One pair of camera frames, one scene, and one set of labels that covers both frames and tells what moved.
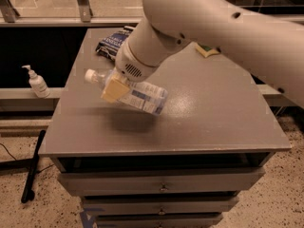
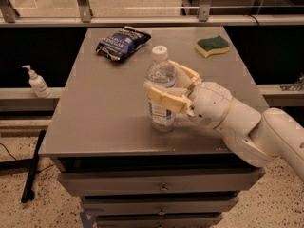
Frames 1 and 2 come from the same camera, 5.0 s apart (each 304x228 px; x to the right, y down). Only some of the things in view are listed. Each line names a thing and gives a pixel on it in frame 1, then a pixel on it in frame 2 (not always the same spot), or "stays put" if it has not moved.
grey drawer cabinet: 183,168 stays put
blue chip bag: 109,47 stays put
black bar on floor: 28,194 stays put
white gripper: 132,66 to 211,104
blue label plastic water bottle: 143,95 to 161,72
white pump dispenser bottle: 37,83 stays put
